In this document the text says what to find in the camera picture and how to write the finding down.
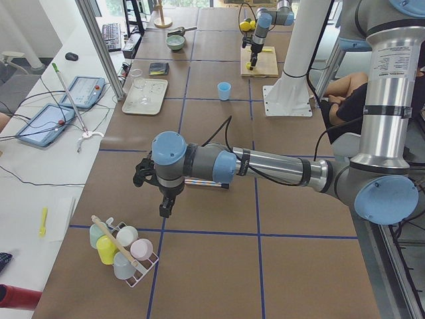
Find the wooden cutting board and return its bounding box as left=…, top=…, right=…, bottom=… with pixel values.
left=240, top=47, right=279, bottom=78

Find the green bowl of ice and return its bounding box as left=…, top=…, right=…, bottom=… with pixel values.
left=165, top=35, right=185, bottom=51

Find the blue teach pendant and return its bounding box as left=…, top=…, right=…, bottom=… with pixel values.
left=68, top=76, right=106, bottom=110
left=17, top=104, right=75, bottom=148

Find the wooden stick on rack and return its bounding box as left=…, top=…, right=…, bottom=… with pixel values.
left=91, top=215, right=138, bottom=268

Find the small yellow spoon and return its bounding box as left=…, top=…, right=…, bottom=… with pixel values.
left=39, top=207, right=48, bottom=237

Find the blue teach pendant near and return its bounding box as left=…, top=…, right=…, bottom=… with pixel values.
left=17, top=104, right=75, bottom=148

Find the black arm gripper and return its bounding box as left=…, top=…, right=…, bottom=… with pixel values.
left=242, top=33, right=264, bottom=60

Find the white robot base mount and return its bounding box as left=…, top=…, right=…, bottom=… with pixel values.
left=263, top=0, right=333, bottom=117

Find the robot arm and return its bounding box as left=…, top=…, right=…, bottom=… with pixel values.
left=133, top=1, right=424, bottom=225
left=242, top=0, right=295, bottom=68

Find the white wire cup rack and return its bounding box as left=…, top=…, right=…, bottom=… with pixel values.
left=89, top=215, right=159, bottom=287

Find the blue teach pendant far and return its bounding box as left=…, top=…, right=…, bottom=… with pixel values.
left=68, top=76, right=106, bottom=110

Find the black keyboard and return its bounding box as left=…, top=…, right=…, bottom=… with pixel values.
left=101, top=23, right=122, bottom=52

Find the clear wine glass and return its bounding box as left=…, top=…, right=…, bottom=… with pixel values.
left=130, top=68, right=149, bottom=104

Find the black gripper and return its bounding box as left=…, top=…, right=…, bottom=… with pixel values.
left=133, top=152, right=185, bottom=218

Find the seated person black shirt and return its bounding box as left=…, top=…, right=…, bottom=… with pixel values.
left=324, top=66, right=424, bottom=126

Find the cream bear serving tray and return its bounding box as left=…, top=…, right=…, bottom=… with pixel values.
left=122, top=79, right=168, bottom=116

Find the grey folded cloth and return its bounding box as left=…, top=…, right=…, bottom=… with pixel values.
left=148, top=62, right=169, bottom=76

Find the black computer mouse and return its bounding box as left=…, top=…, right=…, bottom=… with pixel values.
left=65, top=52, right=79, bottom=62

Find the whole yellow lemon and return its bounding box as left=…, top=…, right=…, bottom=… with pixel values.
left=239, top=19, right=256, bottom=33

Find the steel ice scoop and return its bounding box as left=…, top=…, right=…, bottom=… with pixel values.
left=167, top=27, right=197, bottom=37

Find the light blue plastic cup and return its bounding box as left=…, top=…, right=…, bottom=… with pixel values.
left=217, top=82, right=232, bottom=101

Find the wooden cup tree stand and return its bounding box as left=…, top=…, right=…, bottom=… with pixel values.
left=154, top=0, right=173, bottom=29

